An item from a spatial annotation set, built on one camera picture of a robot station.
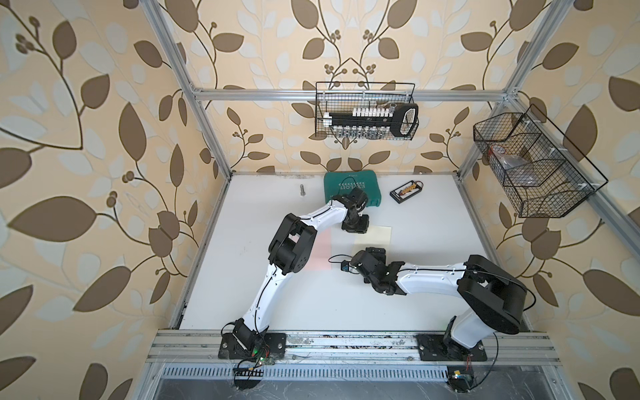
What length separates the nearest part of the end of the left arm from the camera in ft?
2.58

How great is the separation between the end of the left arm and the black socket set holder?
22cm

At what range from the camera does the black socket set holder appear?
827 mm
